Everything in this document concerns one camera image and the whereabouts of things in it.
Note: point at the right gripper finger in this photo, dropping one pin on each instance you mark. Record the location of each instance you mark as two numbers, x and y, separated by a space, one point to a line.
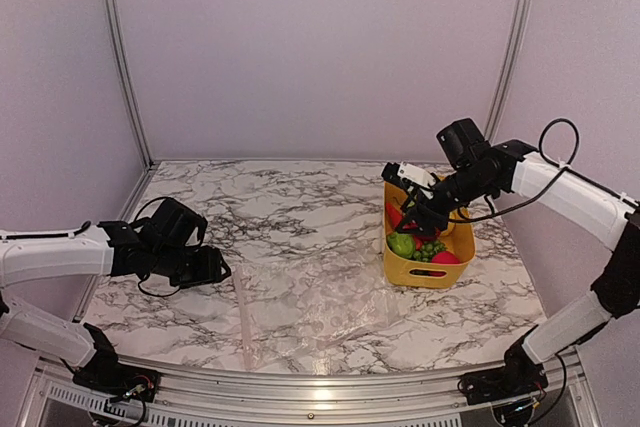
411 224
430 224

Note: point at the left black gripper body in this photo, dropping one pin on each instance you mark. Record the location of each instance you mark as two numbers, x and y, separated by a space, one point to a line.
186 272

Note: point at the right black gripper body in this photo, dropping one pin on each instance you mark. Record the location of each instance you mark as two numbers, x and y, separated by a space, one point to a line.
467 186

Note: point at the clear zip top bag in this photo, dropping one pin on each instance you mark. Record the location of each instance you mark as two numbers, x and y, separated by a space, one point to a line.
291 308

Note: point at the red toy tomato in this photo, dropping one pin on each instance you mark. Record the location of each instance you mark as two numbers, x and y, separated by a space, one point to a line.
429 236

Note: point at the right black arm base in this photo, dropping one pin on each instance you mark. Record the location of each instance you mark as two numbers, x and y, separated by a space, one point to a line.
500 383

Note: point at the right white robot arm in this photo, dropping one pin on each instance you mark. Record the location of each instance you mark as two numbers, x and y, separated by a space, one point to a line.
580 239

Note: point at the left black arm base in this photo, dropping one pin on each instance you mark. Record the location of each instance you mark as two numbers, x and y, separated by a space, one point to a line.
120 381

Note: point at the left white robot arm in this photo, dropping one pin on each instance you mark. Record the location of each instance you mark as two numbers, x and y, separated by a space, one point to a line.
109 249

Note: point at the orange toy carrot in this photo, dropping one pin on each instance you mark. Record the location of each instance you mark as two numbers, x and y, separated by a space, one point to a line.
394 215

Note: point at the green toy pepper front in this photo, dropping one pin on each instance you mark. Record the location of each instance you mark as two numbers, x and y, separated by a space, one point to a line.
402 245

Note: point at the green toy grapes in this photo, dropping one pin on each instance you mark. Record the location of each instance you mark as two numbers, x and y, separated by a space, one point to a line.
426 251

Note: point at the yellow toy lemon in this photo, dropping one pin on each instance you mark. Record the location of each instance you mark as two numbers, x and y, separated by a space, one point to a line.
454 219

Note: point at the red toy fruit front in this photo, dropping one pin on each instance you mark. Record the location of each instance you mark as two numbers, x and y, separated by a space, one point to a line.
445 258

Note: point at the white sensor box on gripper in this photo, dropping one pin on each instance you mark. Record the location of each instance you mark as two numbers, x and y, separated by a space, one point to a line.
410 178

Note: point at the yellow plastic basket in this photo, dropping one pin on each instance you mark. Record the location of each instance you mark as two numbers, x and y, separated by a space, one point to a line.
410 273

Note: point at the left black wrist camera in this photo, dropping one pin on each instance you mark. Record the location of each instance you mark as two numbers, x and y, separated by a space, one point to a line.
175 222

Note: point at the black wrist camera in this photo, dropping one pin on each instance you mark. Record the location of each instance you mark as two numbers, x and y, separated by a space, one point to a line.
175 222
460 139

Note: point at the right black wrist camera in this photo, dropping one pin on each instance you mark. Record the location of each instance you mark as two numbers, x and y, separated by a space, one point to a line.
460 139

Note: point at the aluminium front rail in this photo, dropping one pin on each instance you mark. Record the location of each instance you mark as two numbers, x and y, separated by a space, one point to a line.
193 396

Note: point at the right aluminium frame post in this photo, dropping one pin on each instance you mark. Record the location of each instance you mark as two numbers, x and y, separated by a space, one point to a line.
515 39

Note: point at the aluminium frame post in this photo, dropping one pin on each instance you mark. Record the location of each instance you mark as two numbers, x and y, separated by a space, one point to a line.
126 83
515 39

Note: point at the left aluminium frame post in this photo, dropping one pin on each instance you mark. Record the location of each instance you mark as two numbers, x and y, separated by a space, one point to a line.
126 83

